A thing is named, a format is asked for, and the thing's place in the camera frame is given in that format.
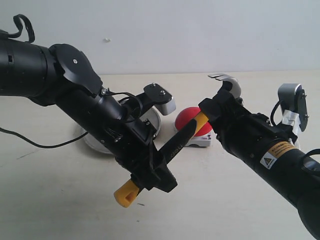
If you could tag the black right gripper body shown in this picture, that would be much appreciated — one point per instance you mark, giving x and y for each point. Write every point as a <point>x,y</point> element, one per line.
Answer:
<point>241,132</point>

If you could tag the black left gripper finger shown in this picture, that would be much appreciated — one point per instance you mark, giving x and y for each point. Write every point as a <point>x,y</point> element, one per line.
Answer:
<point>143,181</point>
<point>161,177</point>

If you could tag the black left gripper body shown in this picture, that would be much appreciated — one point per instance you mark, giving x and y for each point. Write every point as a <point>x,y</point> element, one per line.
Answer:
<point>128,140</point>

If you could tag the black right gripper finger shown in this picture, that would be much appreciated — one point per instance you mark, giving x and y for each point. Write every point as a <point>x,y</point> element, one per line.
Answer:
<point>213,110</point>
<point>225,101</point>

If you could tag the yellow black claw hammer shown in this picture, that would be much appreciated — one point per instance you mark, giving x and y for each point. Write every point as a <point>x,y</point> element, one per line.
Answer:
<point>128,192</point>

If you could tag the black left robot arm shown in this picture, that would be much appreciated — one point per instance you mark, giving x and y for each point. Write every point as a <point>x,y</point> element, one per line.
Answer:
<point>62,75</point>

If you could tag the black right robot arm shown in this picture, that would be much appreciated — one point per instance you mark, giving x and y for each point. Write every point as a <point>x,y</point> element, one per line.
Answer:
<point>267,151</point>

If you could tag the red dome button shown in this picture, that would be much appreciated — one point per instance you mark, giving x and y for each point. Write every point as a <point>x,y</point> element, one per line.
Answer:
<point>198,130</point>

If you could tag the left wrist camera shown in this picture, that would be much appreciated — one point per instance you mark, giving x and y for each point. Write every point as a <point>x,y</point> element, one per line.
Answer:
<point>153,95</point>

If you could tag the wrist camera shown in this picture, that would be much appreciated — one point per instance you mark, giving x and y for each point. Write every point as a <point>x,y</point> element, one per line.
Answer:
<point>292,101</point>
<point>153,95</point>

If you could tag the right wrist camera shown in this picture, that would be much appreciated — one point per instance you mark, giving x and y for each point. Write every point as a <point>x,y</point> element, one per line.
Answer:
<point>292,101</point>

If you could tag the white wall hook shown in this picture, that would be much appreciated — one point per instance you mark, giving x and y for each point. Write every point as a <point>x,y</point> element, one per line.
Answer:
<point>107,40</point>

